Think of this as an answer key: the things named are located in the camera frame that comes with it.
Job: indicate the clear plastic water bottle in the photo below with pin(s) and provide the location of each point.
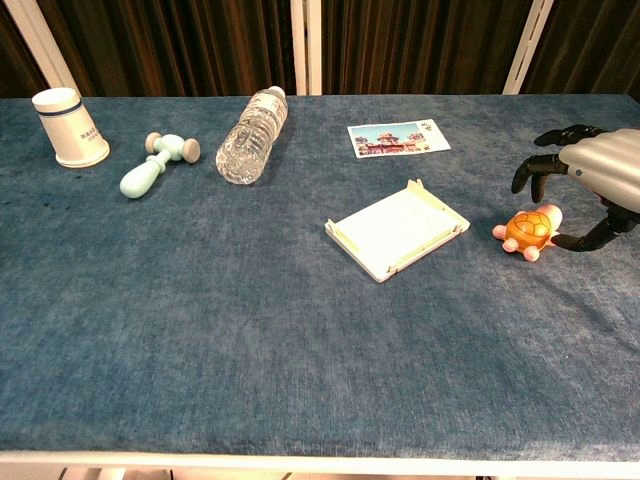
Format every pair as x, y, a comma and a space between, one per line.
252, 135

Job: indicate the white paper cup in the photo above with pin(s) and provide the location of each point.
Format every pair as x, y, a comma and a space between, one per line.
70, 130

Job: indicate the orange turtle toy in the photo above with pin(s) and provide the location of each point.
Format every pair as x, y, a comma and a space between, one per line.
528, 231

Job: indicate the light blue toy hammer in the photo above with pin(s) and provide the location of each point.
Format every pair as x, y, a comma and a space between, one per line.
157, 167

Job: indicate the dark pleated curtain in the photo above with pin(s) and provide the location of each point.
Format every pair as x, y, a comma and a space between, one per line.
175, 45

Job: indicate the white frame post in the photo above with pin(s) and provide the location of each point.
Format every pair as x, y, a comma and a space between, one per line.
527, 47
306, 47
42, 45

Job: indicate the picture postcard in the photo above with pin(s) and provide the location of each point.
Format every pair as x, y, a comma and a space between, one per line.
397, 139

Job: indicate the white plastic tray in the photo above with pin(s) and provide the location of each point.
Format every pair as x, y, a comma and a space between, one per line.
397, 235

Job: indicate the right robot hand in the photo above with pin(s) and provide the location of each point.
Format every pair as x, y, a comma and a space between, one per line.
595, 165

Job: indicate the blue tablecloth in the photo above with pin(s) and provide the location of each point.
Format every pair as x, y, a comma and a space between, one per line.
300, 325

